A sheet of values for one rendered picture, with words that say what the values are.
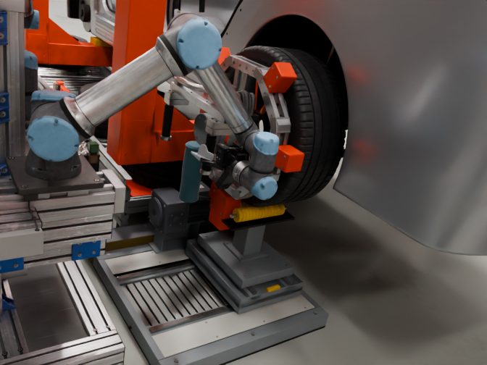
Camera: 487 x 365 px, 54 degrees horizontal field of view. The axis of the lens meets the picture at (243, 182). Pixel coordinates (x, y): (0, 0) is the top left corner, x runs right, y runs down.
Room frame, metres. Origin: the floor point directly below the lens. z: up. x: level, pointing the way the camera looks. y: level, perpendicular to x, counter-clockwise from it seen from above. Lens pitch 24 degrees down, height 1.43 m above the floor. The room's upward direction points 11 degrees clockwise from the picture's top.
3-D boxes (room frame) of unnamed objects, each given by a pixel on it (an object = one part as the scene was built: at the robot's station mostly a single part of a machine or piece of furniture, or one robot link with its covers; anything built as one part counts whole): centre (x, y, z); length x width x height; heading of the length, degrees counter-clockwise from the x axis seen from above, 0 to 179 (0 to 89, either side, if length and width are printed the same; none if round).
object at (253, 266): (1.96, -0.07, 0.32); 0.40 x 0.30 x 0.28; 38
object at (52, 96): (1.22, 0.54, 0.98); 0.13 x 0.12 x 0.14; 24
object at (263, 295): (1.96, -0.07, 0.13); 0.50 x 0.36 x 0.10; 38
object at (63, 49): (3.82, 1.50, 0.69); 0.52 x 0.17 x 0.35; 128
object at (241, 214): (1.82, -0.09, 0.51); 0.29 x 0.06 x 0.06; 128
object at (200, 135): (1.81, 0.12, 0.85); 0.21 x 0.14 x 0.14; 128
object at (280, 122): (1.85, 0.06, 0.85); 0.54 x 0.07 x 0.54; 38
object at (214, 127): (1.59, 0.12, 0.93); 0.09 x 0.05 x 0.05; 128
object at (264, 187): (1.34, -0.05, 0.85); 0.11 x 0.08 x 0.09; 38
